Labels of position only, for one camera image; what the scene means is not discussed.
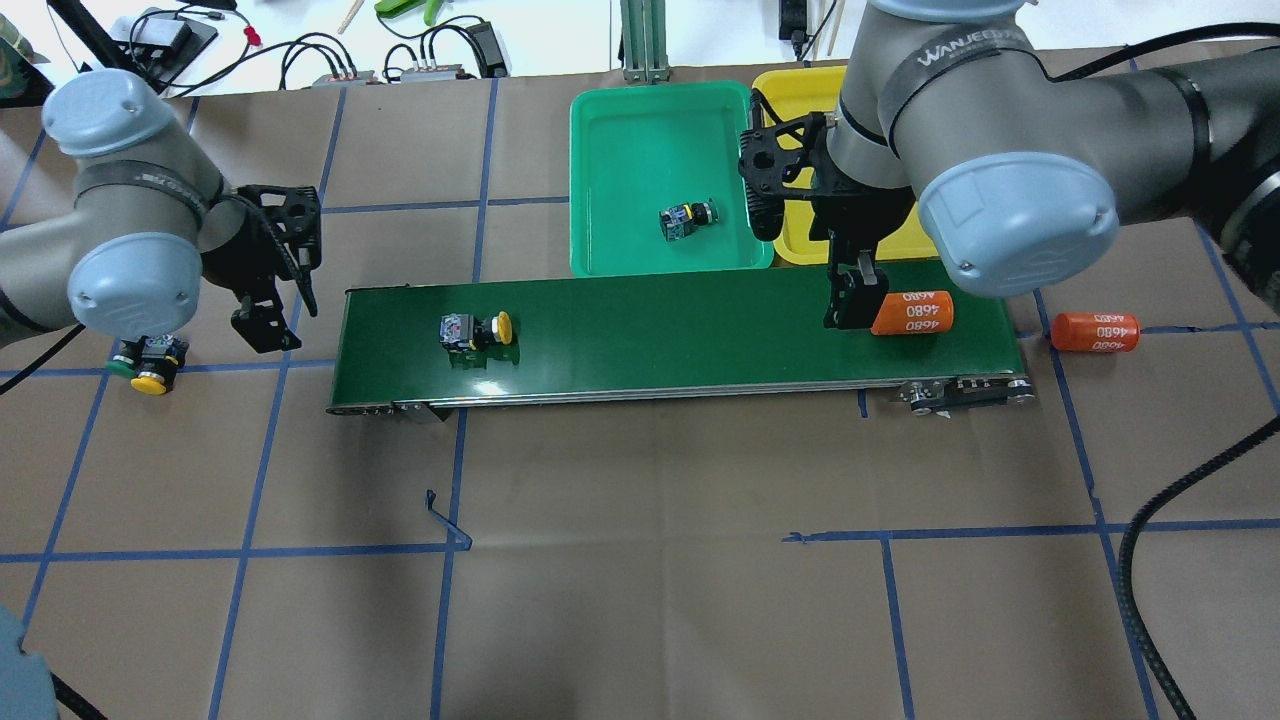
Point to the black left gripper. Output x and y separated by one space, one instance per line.
226 258

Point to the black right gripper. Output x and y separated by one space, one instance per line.
838 221

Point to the yellow push button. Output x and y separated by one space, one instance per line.
461 332
157 364

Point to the green push button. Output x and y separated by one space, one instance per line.
124 360
680 221

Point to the orange cylinder marked 4680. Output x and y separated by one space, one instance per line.
1096 333

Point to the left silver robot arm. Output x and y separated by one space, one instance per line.
152 220

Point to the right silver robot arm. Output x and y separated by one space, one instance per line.
1021 179

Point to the green conveyor belt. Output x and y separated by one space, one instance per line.
701 334

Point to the green plastic tray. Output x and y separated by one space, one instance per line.
637 150

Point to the black box device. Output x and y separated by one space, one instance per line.
163 42

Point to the wooden chopstick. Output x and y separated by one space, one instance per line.
351 13

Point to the black power adapter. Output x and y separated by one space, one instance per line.
490 56

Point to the green handled reacher grabber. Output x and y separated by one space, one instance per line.
430 11

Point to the aluminium frame post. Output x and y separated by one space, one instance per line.
643 42

